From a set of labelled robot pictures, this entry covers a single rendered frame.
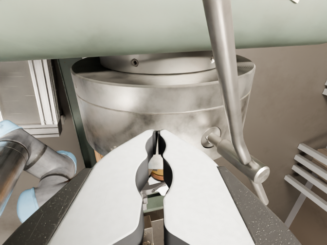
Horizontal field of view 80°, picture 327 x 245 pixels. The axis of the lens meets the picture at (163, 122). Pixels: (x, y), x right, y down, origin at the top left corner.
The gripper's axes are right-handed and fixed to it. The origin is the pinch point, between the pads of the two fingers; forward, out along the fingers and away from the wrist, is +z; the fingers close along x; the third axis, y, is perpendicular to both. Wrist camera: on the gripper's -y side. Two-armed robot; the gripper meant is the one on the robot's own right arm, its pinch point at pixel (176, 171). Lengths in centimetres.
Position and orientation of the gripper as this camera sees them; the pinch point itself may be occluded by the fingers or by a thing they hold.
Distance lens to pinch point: 51.5
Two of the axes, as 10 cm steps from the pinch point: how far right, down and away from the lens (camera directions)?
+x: 2.5, 4.5, -8.6
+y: 0.1, 8.8, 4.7
